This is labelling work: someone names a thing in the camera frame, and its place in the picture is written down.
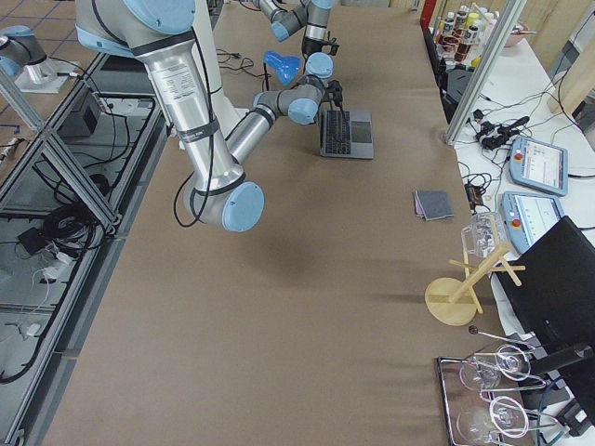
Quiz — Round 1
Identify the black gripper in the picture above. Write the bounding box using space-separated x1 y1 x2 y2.
326 80 343 111
320 40 339 57

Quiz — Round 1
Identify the grey laptop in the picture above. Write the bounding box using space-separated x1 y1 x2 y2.
319 109 375 160

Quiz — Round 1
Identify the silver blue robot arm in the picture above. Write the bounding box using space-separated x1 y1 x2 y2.
75 1 334 232
248 0 339 59

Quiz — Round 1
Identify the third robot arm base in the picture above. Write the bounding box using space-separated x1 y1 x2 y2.
1 25 76 94

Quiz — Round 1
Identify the bottle group on shelf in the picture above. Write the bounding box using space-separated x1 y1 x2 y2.
432 1 499 69

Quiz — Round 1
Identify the folded grey cloth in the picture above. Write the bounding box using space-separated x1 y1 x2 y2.
413 190 455 221

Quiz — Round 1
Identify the clear glass mug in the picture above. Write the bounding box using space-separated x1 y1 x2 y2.
461 212 509 257

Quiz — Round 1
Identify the upper blue teach pendant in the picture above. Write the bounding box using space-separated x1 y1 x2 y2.
509 137 569 196

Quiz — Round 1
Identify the blue teach pendant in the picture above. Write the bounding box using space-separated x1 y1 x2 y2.
509 137 569 196
500 191 564 254

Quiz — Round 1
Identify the lower blue teach pendant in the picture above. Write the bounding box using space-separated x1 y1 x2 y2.
500 191 564 254

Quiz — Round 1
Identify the wooden cup stand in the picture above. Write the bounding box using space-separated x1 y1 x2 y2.
425 242 525 326

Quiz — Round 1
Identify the black monitor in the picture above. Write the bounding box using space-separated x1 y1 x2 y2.
496 216 594 420

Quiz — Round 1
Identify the upper wine glass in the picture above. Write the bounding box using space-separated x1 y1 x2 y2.
459 344 530 391

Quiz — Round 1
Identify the wine glass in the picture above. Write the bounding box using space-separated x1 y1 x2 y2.
456 396 529 445
459 344 530 391

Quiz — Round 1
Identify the lower wine glass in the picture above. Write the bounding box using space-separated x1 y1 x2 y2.
456 396 529 445

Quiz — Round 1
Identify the grey aluminium post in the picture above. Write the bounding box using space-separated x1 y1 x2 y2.
444 0 526 147

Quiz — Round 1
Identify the metal wire glass rack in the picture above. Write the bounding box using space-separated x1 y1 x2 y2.
436 342 568 445

